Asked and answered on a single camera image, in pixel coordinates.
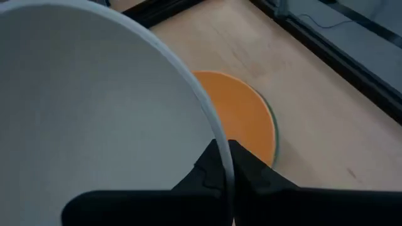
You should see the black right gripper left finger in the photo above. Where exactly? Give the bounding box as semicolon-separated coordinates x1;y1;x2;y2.
61;139;234;226

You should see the green plate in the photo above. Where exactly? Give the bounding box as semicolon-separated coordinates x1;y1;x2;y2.
247;83;280;170

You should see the black table edge frame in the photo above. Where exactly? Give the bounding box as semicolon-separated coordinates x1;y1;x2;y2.
121;0;402;126

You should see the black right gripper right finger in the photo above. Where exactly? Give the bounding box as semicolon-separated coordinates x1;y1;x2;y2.
227;139;402;226

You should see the orange plate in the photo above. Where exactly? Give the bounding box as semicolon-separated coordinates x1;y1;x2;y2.
191;70;277;168

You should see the white plate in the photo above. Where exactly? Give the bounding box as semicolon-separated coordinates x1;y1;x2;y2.
0;0;236;226

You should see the black floor strip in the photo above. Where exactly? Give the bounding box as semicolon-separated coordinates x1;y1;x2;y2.
318;0;402;50

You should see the thin black cable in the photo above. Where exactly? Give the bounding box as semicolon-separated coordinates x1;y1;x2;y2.
296;13;354;30

